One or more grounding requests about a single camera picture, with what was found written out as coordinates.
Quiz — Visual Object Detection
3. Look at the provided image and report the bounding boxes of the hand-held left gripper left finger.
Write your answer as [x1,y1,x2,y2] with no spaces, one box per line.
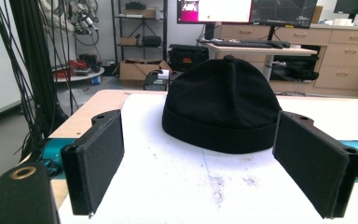
[60,108,126,217]

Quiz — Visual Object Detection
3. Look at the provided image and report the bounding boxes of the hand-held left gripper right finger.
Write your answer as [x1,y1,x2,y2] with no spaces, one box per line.
[272,110,358,219]

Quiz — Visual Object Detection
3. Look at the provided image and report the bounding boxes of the black fleece hat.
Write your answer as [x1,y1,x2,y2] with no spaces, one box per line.
[161,54,282,155]

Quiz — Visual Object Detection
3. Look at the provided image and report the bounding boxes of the round white platform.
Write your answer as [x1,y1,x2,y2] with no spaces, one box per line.
[51,66,105,84]

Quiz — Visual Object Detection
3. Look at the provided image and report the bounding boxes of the small black electronic device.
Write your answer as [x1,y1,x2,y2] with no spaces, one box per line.
[143,69,171,91]

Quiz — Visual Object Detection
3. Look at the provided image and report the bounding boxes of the open cardboard box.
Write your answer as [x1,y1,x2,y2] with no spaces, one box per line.
[113,59,173,88]

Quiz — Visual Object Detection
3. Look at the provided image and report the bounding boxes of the wooden drawer cabinet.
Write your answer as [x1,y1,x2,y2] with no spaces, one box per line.
[217,23,358,99]

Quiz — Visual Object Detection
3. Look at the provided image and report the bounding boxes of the white standing desk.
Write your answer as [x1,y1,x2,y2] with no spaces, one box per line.
[205,42,319,82]

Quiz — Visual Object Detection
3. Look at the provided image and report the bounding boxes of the small cardboard box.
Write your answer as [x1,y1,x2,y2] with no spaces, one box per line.
[119,36,139,47]

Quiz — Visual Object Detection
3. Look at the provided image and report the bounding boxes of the black pouch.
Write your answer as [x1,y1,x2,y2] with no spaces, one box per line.
[141,35,162,49]

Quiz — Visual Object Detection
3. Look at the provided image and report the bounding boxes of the black keyboard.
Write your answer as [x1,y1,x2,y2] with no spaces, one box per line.
[213,39,273,49]

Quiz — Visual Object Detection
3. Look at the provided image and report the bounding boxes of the black equipment case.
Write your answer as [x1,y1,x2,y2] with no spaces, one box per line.
[168,43,210,73]

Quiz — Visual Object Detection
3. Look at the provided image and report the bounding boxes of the black metal shelf rack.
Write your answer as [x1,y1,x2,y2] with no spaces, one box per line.
[111,0,169,63]

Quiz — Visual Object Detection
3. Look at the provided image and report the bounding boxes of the dark computer monitor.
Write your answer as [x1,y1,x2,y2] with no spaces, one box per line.
[250,0,319,30]

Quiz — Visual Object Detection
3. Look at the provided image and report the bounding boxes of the flat cardboard box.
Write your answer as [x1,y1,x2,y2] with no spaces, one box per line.
[123,8,157,20]

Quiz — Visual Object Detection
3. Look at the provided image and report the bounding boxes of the bundle of black cables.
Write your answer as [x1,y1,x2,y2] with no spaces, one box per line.
[0,0,45,157]

